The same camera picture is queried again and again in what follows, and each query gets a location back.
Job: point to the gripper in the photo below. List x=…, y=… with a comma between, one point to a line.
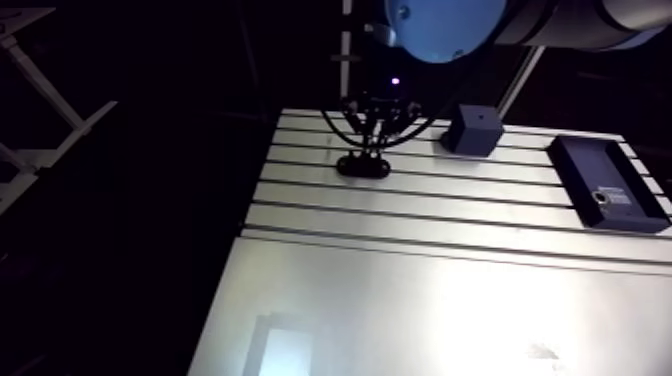
x=384, y=106

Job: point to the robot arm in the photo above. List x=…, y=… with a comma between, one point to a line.
x=446, y=26

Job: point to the black oval holder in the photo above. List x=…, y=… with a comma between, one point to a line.
x=363, y=166

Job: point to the dark blue-grey block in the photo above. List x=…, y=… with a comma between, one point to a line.
x=474, y=131

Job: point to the dark blue-grey tray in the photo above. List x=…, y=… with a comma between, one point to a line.
x=604, y=181

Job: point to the white metal post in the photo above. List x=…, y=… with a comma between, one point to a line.
x=520, y=78
x=345, y=58

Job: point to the white desk frame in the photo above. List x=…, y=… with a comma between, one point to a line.
x=47, y=94

